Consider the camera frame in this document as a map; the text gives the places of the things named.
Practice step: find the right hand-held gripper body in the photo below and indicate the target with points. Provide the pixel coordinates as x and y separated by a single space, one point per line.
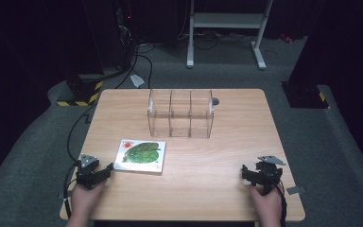
269 171

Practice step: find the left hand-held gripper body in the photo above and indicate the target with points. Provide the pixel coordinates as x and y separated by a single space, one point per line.
86 165

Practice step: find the green picture book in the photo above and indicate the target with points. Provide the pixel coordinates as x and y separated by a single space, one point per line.
140 156

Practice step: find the clear acrylic divider rack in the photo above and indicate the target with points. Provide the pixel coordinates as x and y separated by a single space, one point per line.
180 113

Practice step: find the person's left hand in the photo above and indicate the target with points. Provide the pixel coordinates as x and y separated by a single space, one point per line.
85 198

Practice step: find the person's right hand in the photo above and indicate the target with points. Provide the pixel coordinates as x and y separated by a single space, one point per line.
266 203

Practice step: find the grey tape strip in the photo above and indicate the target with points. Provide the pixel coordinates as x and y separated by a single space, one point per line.
60 195
295 190

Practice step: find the black base with yellow stripes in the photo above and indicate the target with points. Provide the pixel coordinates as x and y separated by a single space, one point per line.
80 91
307 94

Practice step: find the grey round table grommet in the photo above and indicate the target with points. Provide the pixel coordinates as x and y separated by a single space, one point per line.
216 101

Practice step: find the grey paper scrap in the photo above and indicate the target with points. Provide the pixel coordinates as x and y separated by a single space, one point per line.
137 80

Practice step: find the small red floor object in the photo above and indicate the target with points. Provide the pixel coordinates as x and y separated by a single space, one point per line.
286 38

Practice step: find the white metal stand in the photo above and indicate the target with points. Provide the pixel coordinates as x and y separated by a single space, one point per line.
227 20

